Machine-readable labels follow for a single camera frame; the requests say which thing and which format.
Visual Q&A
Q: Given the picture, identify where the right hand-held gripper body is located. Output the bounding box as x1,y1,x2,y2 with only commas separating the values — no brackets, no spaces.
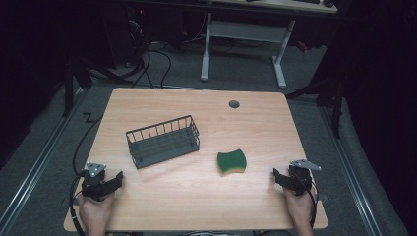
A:
286,158,323,198

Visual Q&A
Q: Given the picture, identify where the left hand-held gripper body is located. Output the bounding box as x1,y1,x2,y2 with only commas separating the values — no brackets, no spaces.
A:
80,161,114,202

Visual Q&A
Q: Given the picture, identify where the green and yellow sponge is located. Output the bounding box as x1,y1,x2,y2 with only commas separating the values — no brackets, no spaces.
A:
216,148,248,176

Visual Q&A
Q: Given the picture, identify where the dark grey wire basket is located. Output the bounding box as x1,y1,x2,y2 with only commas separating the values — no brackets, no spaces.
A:
125,114,202,170

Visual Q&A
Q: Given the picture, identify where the person's right hand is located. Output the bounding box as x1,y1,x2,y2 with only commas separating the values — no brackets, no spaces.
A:
282,188,317,226

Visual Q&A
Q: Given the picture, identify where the black metal stand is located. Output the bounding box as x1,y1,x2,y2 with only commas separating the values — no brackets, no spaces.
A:
61,54,134,118
284,63,347,140

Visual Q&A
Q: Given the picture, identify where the dark computer tower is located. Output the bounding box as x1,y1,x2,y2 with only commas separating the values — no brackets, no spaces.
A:
124,4,153,68

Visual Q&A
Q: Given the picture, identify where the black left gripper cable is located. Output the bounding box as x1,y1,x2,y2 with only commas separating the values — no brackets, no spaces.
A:
68,169,89,236

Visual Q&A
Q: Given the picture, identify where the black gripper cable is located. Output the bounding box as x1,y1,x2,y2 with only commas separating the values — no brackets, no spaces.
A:
68,169,89,236
306,178,320,229

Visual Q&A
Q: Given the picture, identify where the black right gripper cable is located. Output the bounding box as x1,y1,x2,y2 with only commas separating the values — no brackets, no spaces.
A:
306,178,320,229

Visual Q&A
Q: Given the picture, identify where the black cable on floor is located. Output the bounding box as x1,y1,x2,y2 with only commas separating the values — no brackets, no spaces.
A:
72,112,104,176

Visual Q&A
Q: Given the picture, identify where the aluminium floor rail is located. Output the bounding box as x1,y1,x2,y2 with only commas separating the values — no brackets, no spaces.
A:
318,103,384,236
0,88,85,232

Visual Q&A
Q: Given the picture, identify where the bundle of black floor cables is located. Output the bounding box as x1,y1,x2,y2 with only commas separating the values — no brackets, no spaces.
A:
126,19,174,90

